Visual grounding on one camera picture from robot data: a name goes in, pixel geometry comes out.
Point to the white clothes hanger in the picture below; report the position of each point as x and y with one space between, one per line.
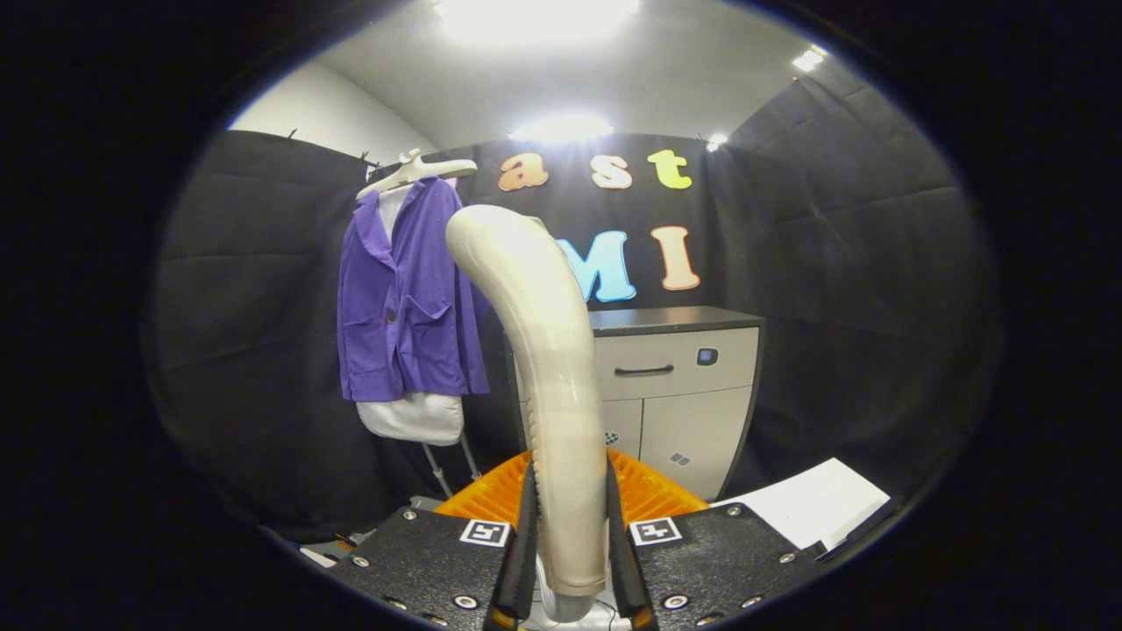
421 171

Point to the metal ironing board stand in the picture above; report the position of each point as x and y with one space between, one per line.
439 473

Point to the large bright ceiling light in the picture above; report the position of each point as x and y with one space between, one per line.
535 16

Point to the long ceiling light strip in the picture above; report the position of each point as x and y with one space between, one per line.
561 130

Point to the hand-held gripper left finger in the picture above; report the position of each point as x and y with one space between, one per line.
526 552

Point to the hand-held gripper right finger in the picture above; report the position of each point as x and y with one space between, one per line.
618 561

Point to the grey cabinet with dark top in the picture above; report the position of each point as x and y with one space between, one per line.
692 429

